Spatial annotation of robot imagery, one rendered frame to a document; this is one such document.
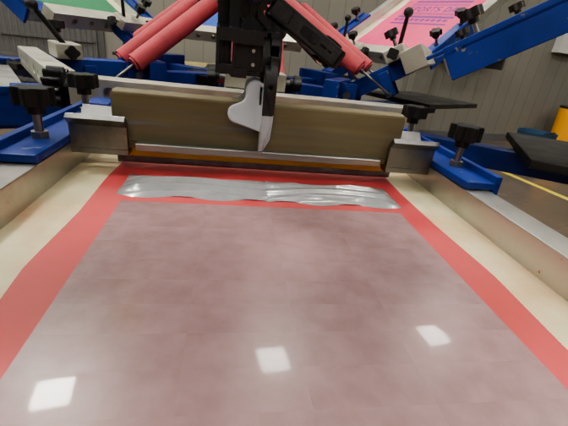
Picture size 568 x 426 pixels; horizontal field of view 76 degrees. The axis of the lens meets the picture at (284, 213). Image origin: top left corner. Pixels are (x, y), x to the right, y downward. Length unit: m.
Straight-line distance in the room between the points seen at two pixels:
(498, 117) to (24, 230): 7.10
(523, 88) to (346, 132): 6.94
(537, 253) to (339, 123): 0.29
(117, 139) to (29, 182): 0.13
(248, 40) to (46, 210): 0.30
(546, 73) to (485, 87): 1.17
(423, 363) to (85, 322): 0.23
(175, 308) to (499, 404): 0.22
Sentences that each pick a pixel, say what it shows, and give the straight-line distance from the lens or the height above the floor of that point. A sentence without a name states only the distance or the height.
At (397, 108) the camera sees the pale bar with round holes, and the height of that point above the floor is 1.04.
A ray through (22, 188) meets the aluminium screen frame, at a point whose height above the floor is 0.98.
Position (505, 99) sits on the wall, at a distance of 7.24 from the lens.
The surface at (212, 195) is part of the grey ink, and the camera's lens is 0.46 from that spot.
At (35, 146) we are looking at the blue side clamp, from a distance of 0.51.
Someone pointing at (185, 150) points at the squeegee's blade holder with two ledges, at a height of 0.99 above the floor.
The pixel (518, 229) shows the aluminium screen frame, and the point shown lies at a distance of 0.46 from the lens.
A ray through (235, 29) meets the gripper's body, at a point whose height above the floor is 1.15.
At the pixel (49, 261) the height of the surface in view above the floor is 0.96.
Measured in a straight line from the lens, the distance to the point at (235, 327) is 0.27.
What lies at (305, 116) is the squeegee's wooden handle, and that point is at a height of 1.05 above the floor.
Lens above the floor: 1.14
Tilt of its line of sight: 25 degrees down
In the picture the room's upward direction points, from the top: 7 degrees clockwise
